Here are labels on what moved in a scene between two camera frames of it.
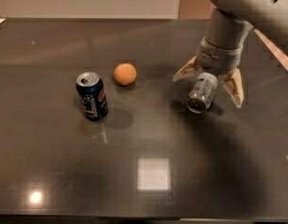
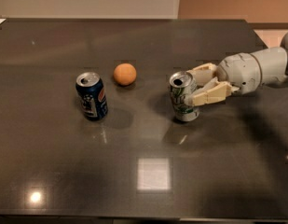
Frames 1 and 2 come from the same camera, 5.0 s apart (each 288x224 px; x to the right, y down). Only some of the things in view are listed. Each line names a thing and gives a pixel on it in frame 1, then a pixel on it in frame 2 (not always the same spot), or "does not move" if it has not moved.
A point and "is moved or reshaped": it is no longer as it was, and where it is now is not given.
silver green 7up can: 201,92 is moved or reshaped
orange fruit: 125,74 does not move
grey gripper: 217,57 → 241,72
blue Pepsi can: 91,90 does not move
